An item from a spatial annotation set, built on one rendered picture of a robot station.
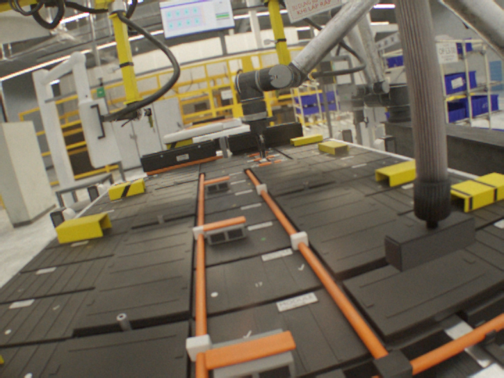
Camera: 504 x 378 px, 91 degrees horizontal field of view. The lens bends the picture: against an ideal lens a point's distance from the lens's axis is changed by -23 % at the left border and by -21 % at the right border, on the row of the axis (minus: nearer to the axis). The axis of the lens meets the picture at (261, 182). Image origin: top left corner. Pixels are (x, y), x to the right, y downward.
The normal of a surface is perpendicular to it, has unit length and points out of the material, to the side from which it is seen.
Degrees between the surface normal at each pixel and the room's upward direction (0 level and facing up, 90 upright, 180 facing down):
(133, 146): 90
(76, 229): 90
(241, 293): 0
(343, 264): 0
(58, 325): 0
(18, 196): 90
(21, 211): 90
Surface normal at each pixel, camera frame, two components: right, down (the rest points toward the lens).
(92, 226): 0.07, 0.24
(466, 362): -0.97, 0.22
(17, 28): 0.55, 0.11
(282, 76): -0.33, 0.29
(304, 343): -0.18, -0.95
